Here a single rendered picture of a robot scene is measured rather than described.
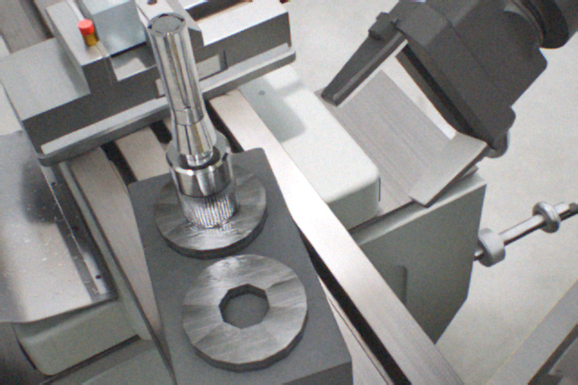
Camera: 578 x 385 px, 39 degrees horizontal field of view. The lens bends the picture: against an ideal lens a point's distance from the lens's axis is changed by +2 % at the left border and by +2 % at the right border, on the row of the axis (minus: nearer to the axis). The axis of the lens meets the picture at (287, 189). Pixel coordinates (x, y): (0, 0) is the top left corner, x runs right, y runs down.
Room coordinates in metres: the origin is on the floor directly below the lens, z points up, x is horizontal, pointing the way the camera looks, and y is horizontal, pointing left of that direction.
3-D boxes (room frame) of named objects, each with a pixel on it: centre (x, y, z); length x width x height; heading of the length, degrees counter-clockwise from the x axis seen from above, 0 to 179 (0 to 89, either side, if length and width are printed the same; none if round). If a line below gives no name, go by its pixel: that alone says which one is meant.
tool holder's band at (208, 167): (0.41, 0.06, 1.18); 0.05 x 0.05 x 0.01
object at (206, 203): (0.41, 0.06, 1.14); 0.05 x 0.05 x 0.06
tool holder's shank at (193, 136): (0.41, 0.06, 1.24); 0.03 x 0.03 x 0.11
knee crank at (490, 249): (0.79, -0.39, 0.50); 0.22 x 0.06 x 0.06; 113
